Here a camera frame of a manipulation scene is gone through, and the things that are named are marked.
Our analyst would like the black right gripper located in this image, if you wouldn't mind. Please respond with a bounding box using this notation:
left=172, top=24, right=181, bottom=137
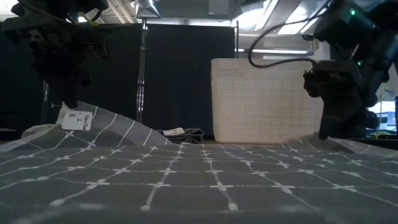
left=318, top=62, right=389, bottom=140

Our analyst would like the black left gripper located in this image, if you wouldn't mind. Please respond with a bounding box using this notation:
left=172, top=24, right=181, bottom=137
left=1, top=15, right=94, bottom=109

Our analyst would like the grey terry towel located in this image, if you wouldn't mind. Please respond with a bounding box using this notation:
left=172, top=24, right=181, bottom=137
left=155, top=126, right=205, bottom=144

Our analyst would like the grey towel with white checks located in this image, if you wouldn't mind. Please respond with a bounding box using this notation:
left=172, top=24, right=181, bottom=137
left=0, top=101, right=398, bottom=224

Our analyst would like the white perforated laundry basket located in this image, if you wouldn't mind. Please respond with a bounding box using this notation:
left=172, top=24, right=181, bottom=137
left=210, top=58, right=324, bottom=144

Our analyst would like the long ceiling light bar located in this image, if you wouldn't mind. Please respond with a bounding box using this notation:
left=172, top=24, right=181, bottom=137
left=235, top=48, right=315, bottom=57

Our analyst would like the black folding screen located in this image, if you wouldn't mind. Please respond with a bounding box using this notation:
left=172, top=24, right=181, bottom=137
left=0, top=23, right=239, bottom=139

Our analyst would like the grey ceiling air unit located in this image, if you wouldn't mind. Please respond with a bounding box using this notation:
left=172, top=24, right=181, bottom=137
left=136, top=0, right=243, bottom=20

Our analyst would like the shiny metal ceiling duct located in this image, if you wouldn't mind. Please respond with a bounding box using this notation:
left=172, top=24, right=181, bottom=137
left=261, top=0, right=332, bottom=35

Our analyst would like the black camera cable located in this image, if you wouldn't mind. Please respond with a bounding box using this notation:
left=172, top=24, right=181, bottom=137
left=248, top=0, right=332, bottom=68

